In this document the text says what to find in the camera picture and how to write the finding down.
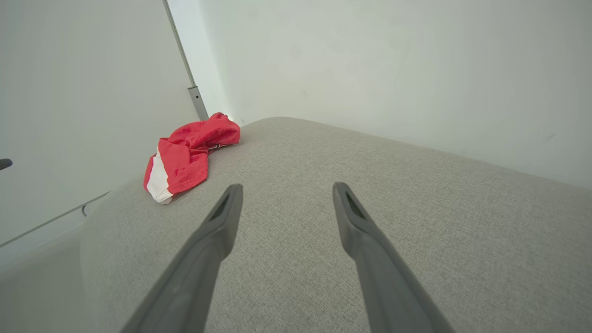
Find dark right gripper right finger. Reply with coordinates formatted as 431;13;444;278
333;182;456;333

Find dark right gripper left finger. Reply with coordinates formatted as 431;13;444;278
121;184;244;333

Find red shorts with white hem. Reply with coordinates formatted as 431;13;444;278
143;112;241;204

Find grey metal partition post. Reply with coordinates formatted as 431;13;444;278
162;0;210;122

